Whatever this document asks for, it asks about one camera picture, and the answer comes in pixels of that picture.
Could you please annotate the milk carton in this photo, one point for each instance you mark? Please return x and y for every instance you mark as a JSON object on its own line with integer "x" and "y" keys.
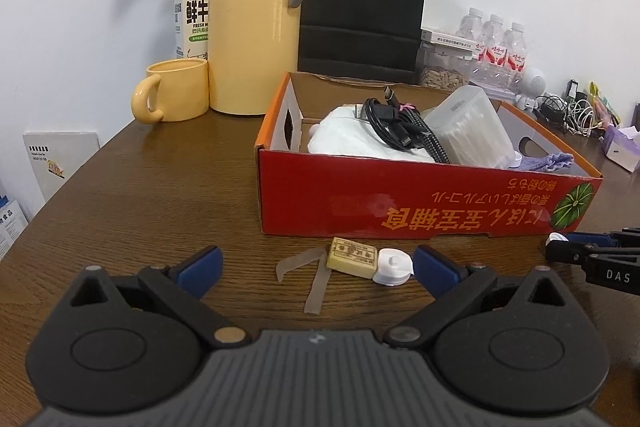
{"x": 191, "y": 28}

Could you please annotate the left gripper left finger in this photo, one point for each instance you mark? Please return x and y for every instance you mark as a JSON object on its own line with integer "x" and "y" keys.
{"x": 178, "y": 291}

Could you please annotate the white booklet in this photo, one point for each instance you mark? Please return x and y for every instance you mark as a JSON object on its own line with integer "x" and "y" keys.
{"x": 56, "y": 155}

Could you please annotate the water bottle middle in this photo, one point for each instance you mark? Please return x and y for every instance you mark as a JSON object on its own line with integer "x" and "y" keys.
{"x": 490, "y": 60}

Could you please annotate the red cardboard box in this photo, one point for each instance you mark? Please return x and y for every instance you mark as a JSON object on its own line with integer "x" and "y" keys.
{"x": 303, "y": 194}

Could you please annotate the translucent tape strip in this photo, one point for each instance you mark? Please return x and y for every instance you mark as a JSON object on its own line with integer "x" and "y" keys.
{"x": 314, "y": 263}

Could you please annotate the water bottle right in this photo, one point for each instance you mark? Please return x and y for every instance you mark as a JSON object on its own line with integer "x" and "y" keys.
{"x": 516, "y": 52}

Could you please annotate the clear cotton swab box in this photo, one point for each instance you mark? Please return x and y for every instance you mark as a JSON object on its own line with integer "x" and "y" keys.
{"x": 468, "y": 128}

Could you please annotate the purple tissue box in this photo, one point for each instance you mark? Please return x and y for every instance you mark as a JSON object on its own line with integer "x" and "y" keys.
{"x": 622, "y": 146}

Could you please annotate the water bottle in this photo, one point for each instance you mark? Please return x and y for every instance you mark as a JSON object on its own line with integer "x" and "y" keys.
{"x": 490, "y": 60}
{"x": 516, "y": 52}
{"x": 471, "y": 28}

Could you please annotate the yellow mug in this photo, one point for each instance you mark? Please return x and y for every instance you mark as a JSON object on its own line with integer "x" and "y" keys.
{"x": 172, "y": 91}

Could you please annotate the black paper bag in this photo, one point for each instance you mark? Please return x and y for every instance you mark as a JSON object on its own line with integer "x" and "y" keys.
{"x": 361, "y": 39}

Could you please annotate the purple woven cloth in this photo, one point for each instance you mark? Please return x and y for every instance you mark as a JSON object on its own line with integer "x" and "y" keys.
{"x": 549, "y": 163}

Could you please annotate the white round cap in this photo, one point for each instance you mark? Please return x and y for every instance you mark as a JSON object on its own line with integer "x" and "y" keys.
{"x": 395, "y": 267}

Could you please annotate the beige soap bar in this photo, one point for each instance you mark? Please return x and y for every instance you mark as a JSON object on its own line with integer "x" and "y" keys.
{"x": 352, "y": 258}

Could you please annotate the white robot toy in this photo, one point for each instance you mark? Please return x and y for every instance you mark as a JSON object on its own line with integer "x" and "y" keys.
{"x": 529, "y": 86}

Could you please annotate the yellow thermos jug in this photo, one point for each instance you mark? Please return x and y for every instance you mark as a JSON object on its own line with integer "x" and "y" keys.
{"x": 252, "y": 44}

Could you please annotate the white cloth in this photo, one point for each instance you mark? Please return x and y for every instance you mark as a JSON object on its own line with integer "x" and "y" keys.
{"x": 342, "y": 133}

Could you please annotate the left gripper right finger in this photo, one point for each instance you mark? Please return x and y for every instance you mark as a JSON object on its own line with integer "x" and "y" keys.
{"x": 457, "y": 292}

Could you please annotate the white round puck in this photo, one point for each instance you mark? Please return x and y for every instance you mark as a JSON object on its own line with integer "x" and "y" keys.
{"x": 556, "y": 237}

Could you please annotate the clear snack container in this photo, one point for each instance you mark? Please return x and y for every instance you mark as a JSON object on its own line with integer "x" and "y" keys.
{"x": 444, "y": 61}

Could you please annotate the colourful snack packet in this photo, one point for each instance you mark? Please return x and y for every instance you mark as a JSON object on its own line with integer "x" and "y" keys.
{"x": 605, "y": 113}

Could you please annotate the water bottle left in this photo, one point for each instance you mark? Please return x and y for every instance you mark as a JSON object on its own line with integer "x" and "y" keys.
{"x": 471, "y": 28}

